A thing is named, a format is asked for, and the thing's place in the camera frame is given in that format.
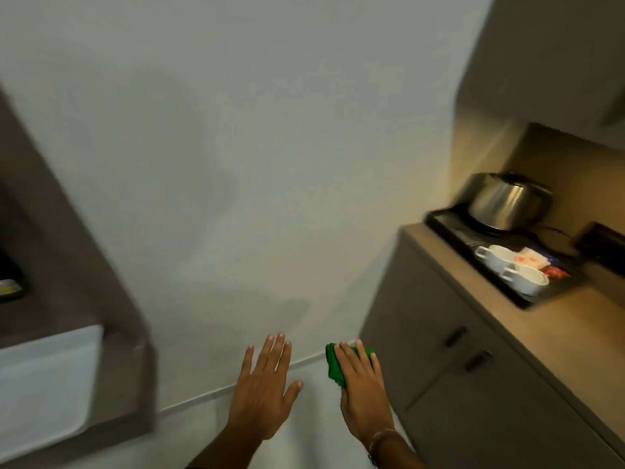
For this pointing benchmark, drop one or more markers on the person's right hand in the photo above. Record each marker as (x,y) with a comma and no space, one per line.
(366,400)

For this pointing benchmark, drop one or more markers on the person's left hand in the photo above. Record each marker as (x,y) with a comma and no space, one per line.
(259,400)

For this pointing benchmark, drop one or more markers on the green cleaning cloth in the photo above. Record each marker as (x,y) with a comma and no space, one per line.
(337,368)

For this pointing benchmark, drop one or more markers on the person's right forearm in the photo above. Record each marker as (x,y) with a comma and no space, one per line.
(400,456)

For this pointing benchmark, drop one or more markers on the person's left forearm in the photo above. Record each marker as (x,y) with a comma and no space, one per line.
(219,454)

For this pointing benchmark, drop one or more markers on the grey lower cabinet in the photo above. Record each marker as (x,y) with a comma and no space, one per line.
(439,410)

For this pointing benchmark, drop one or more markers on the grey television ledge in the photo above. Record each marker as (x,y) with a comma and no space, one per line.
(122,376)

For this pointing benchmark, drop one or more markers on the white ceramic cup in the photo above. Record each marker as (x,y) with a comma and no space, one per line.
(495,258)
(530,280)

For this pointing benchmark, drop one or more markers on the black serving tray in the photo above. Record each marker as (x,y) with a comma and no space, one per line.
(454,224)

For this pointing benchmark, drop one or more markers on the white plastic tray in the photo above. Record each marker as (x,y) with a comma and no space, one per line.
(44,385)

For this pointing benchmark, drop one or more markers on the red stick sachet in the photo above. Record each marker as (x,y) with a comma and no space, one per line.
(556,273)

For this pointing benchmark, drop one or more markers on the blue sachet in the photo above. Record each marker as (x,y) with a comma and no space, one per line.
(554,262)

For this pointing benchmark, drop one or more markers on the stainless steel electric kettle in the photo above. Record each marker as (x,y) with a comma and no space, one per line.
(508,202)

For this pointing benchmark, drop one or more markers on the grey upper cabinet door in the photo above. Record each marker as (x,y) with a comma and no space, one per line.
(547,53)

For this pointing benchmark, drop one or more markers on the black wall socket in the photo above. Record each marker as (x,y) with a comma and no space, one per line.
(603,246)

